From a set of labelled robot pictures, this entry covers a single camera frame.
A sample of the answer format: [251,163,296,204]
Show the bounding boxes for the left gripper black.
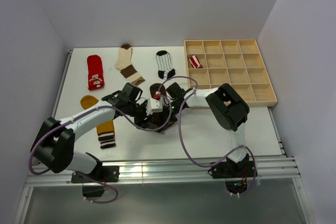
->
[126,100,154,129]

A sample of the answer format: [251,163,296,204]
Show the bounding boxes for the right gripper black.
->
[158,101,185,132]

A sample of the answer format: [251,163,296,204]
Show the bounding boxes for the dark brown striped sock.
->
[150,83,166,126]

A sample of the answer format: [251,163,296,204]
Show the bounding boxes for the red white striped sock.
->
[188,55,203,69]

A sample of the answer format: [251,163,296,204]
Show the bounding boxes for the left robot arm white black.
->
[29,83,160,182]

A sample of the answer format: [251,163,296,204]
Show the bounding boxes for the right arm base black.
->
[207,154,258,198]

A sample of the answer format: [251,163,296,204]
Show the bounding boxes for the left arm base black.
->
[71,165,120,198]

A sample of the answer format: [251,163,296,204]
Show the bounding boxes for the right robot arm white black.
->
[166,82,252,177]

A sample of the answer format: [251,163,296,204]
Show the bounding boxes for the mustard yellow striped sock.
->
[80,95,116,150]

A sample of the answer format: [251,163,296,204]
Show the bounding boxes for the red sock with face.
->
[87,55,105,91]

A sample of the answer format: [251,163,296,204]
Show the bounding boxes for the white black pinstripe sock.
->
[155,50,176,80]

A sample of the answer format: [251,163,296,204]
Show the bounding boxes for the cream brown striped sock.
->
[115,44,145,86]

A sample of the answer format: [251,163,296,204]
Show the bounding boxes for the wooden compartment tray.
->
[184,39,277,107]

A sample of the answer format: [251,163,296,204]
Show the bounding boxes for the aluminium rail frame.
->
[13,48,316,224]

